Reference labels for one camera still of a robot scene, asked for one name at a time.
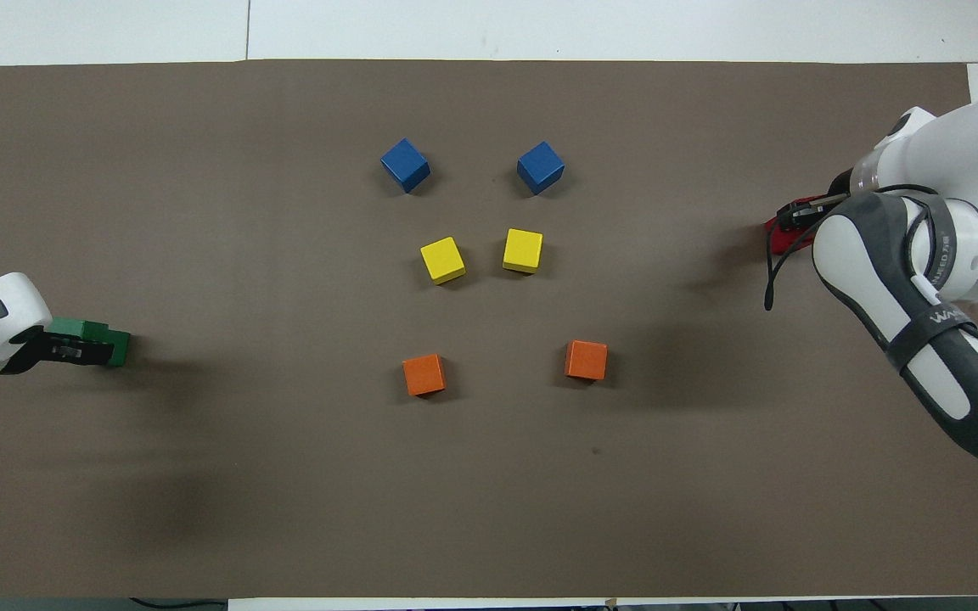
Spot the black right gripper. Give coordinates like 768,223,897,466
774,193,852,233

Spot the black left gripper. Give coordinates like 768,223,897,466
3,327,115,374

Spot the orange wooden block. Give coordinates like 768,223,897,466
402,353,447,397
565,339,609,382

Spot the blue wooden block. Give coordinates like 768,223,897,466
516,141,566,196
380,138,432,193

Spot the yellow wooden block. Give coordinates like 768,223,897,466
419,236,467,285
503,228,544,275

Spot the brown table mat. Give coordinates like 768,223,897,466
0,59,978,600

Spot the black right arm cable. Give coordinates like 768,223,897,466
762,184,941,311

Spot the thin black cable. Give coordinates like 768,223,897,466
128,597,228,611

